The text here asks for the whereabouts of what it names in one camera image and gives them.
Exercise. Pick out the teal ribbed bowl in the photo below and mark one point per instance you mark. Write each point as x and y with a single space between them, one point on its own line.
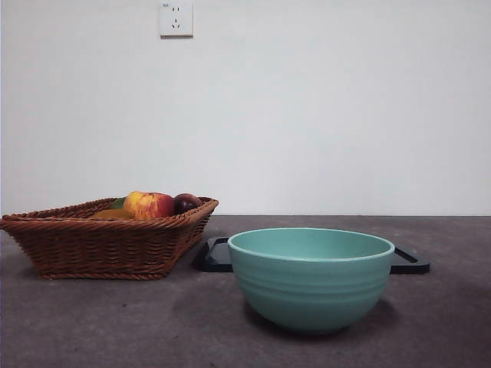
310 283

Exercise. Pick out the orange brown round fruit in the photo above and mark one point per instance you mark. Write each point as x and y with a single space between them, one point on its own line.
111 214

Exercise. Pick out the dark red plum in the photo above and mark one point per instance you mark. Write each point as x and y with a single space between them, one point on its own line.
186 202

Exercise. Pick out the black rectangular tray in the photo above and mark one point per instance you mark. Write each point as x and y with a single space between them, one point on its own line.
216 257

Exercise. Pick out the red yellow apple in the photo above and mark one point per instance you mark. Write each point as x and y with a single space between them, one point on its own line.
147 205

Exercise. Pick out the green fruit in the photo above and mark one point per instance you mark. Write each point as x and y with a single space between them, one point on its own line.
118 203

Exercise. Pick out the brown wicker basket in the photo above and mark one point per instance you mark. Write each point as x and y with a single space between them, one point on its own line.
96 249

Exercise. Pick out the white wall socket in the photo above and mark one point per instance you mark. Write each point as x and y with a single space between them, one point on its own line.
176 19

